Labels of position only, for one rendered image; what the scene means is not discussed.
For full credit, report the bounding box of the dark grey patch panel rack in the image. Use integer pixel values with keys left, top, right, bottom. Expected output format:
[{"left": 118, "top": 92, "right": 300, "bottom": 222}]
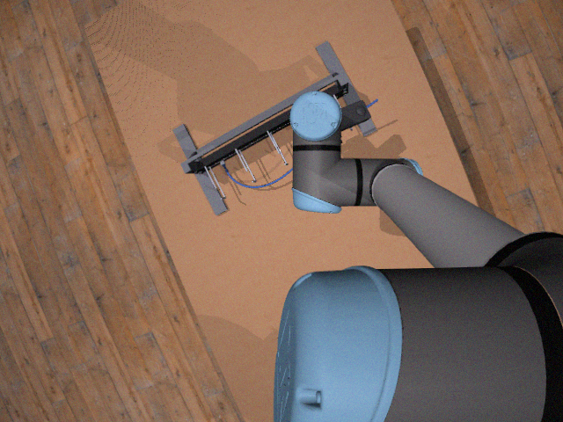
[{"left": 172, "top": 41, "right": 361, "bottom": 215}]

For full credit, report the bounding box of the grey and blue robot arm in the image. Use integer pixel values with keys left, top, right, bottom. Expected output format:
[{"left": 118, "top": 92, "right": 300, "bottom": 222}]
[{"left": 274, "top": 91, "right": 563, "bottom": 422}]

